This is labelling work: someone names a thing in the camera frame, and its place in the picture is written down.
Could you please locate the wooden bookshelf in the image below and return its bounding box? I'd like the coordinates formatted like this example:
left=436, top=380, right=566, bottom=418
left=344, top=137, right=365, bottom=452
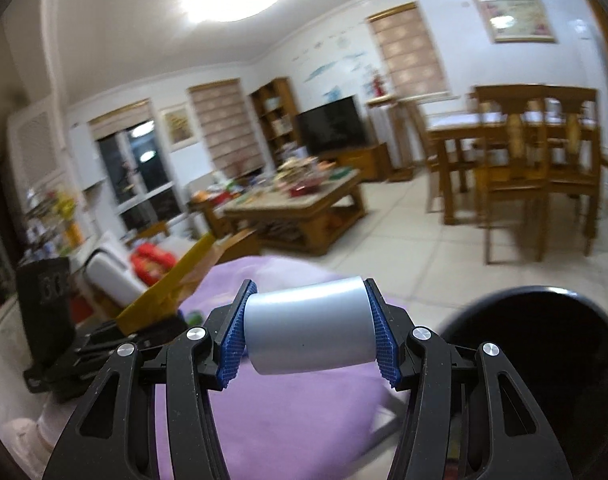
left=249, top=77, right=301, bottom=166

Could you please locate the wooden dining chair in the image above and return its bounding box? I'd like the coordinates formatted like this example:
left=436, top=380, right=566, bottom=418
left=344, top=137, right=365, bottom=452
left=545, top=86, right=601, bottom=256
left=474, top=84, right=549, bottom=264

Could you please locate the black trash bin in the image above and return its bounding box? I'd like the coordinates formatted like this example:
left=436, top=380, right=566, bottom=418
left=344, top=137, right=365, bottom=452
left=440, top=286, right=608, bottom=479

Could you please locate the far side wooden chair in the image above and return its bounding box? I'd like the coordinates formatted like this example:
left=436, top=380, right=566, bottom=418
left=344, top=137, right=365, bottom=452
left=403, top=99, right=441, bottom=214

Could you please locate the white paper cup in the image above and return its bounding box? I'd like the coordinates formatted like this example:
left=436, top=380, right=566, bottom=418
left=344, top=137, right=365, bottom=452
left=243, top=278, right=376, bottom=375

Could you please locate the wooden dining table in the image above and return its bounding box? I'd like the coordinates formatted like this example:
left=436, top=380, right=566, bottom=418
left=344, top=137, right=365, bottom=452
left=425, top=109, right=600, bottom=226

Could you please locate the purple tablecloth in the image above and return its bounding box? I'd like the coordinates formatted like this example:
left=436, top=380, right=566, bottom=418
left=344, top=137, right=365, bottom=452
left=155, top=256, right=397, bottom=479

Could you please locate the black flat television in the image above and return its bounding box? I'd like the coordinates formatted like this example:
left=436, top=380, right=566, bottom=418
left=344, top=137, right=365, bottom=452
left=295, top=96, right=369, bottom=155

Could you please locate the near wooden dining chair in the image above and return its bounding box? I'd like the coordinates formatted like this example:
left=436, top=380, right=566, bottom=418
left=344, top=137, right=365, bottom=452
left=474, top=84, right=549, bottom=264

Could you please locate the framed wall picture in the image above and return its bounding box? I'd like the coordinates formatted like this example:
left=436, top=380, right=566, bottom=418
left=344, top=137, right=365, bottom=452
left=474, top=0, right=557, bottom=44

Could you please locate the tall wooden plant stand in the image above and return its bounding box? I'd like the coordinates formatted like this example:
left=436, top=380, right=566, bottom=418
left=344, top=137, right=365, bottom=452
left=366, top=94, right=415, bottom=182

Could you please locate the wooden coffee table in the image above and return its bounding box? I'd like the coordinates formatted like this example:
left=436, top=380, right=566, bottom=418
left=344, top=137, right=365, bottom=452
left=223, top=169, right=367, bottom=256

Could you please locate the yellow snack wrapper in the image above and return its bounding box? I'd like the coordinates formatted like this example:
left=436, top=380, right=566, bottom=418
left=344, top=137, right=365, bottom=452
left=115, top=231, right=258, bottom=336

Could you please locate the left hand white glove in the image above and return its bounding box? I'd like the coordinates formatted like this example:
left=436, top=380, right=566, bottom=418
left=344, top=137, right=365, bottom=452
left=0, top=396, right=77, bottom=479

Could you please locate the red cushion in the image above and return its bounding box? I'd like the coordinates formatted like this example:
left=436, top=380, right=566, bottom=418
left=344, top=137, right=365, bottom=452
left=129, top=242, right=177, bottom=286

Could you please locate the white sofa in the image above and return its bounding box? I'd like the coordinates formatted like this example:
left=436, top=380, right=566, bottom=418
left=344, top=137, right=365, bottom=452
left=84, top=233, right=194, bottom=309

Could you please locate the wooden TV cabinet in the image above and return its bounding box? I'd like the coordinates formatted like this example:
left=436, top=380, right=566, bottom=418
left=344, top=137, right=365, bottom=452
left=318, top=143, right=393, bottom=182

